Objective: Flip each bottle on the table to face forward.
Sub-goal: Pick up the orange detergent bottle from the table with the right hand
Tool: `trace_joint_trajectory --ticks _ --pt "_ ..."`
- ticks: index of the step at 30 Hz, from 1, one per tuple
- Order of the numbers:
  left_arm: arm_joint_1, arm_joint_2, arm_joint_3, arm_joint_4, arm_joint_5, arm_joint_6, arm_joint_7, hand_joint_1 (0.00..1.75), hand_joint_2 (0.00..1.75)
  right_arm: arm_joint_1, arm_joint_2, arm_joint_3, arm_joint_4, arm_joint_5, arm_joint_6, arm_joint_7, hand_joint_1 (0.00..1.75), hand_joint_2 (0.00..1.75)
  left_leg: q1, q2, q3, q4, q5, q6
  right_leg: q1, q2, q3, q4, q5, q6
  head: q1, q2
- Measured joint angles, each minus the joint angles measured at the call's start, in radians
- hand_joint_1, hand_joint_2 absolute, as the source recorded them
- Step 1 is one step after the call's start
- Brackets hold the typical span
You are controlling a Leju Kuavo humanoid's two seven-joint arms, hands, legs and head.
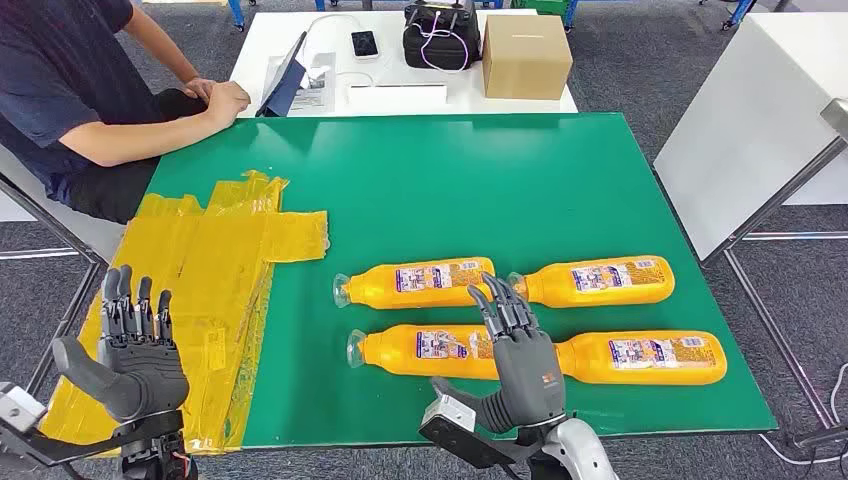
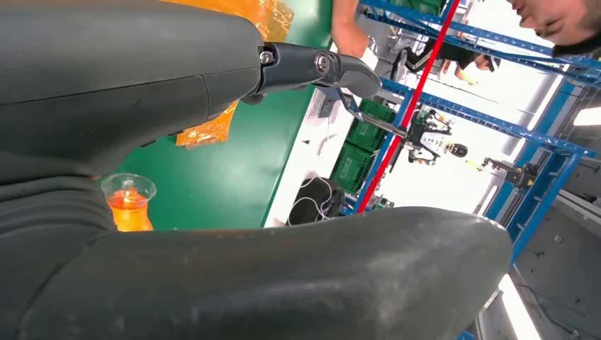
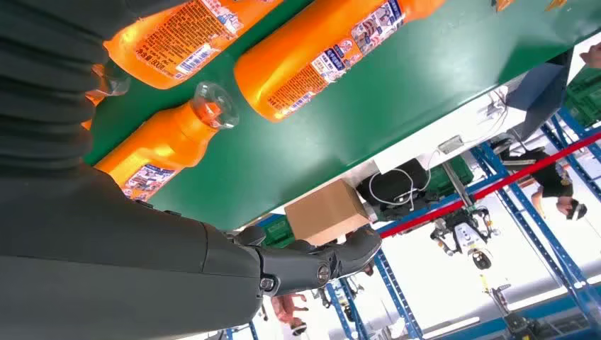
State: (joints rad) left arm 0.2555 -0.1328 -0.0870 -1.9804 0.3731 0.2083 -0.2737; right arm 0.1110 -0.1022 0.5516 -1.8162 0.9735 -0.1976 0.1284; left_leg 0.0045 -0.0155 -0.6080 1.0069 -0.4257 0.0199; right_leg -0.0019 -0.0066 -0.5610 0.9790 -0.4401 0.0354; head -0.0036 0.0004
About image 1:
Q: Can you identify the person's left hand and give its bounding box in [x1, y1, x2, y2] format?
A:
[182, 77, 217, 102]

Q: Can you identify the thin white cable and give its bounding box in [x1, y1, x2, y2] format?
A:
[301, 13, 376, 87]

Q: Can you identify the white flat box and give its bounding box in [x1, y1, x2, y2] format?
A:
[345, 82, 449, 111]

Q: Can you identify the grey metal table frame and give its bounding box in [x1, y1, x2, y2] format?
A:
[698, 97, 848, 452]

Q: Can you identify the large white side table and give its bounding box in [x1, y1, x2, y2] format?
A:
[652, 11, 848, 263]

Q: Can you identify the green plastic crate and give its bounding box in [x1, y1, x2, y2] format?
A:
[510, 0, 571, 16]

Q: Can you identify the white desk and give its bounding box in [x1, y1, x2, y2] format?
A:
[228, 7, 579, 119]

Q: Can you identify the black equipment bag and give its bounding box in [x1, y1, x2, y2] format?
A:
[402, 0, 482, 72]

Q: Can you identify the white floor cable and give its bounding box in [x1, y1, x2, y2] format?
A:
[758, 360, 848, 466]

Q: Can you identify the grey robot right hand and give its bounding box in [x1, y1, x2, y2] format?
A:
[430, 272, 568, 435]

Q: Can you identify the orange detergent bottle clear cap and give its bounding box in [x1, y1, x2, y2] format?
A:
[346, 323, 505, 382]
[506, 254, 677, 310]
[555, 330, 729, 388]
[333, 256, 497, 311]

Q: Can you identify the person's right hand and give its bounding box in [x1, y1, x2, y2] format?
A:
[201, 80, 252, 128]

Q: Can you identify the black smartphone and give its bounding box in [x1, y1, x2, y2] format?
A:
[351, 30, 380, 60]

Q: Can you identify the black right camera bracket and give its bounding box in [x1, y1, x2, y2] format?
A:
[418, 417, 551, 468]

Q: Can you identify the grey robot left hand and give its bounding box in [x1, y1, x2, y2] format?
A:
[51, 264, 191, 423]

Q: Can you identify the blue tablet case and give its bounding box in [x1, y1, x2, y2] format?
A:
[254, 31, 309, 119]

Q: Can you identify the pink cable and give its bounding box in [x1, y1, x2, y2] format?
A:
[410, 9, 472, 73]

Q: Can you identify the yellow taped cardboard sheet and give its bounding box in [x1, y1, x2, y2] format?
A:
[39, 170, 331, 458]

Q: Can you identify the printed paper sheet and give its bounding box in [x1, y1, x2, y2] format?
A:
[288, 52, 337, 114]

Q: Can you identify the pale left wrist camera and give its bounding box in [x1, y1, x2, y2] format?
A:
[0, 382, 48, 432]

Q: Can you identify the brown cardboard box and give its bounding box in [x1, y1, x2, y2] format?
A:
[481, 13, 574, 102]

